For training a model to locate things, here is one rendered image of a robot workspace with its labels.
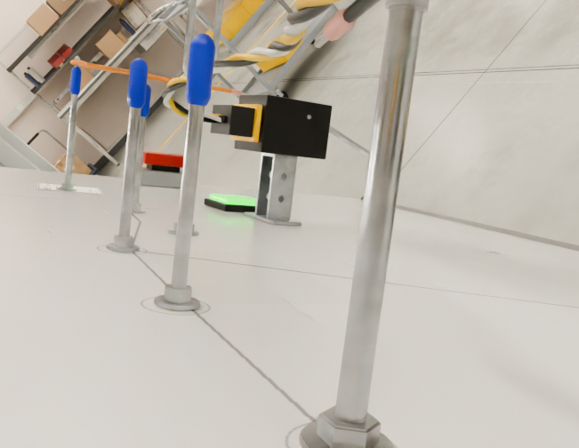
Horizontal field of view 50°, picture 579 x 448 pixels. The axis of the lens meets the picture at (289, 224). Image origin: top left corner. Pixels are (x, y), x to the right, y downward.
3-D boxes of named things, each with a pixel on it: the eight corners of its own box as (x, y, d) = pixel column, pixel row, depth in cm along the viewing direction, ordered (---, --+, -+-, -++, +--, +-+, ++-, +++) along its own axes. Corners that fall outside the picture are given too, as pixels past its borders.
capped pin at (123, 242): (99, 246, 29) (116, 55, 28) (126, 245, 30) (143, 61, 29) (118, 252, 28) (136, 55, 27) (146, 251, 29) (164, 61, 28)
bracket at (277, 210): (301, 226, 46) (309, 157, 46) (273, 224, 45) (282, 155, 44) (269, 216, 50) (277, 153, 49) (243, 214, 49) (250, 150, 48)
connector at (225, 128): (285, 141, 45) (289, 114, 45) (225, 133, 43) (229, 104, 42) (265, 140, 48) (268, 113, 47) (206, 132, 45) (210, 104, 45)
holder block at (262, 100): (325, 159, 47) (333, 105, 46) (261, 152, 43) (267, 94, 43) (295, 156, 50) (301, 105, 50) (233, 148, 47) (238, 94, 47)
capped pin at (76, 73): (80, 192, 51) (92, 58, 50) (65, 191, 50) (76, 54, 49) (69, 189, 52) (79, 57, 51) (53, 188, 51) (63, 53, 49)
